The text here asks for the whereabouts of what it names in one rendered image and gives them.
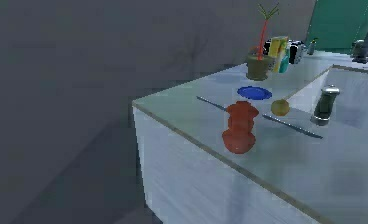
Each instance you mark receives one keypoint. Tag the small grey bottle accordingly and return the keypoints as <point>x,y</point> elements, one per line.
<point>311,46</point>

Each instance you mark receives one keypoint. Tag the yellow green box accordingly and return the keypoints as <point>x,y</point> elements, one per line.
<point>279,50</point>

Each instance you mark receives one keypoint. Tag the green door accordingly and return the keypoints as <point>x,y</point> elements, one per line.
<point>342,23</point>

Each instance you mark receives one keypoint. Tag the red-stemmed potted plant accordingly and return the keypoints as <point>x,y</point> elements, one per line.
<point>259,63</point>

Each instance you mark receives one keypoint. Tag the white kitchen counter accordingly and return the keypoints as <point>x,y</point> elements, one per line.
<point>198,173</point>

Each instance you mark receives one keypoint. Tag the dark grey faucet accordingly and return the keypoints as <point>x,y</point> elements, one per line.
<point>364,43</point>

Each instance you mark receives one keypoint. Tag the yellow apple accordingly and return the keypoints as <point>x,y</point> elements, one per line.
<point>280,107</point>

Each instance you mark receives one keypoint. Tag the long grey knife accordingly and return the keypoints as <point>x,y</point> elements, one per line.
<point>292,125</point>

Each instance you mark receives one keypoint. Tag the blue plate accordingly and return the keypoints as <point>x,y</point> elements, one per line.
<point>254,92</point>

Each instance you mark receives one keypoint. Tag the teal bottle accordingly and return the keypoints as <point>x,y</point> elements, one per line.
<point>284,64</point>

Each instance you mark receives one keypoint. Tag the dark grey pepper shaker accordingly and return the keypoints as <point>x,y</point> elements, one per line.
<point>324,106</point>

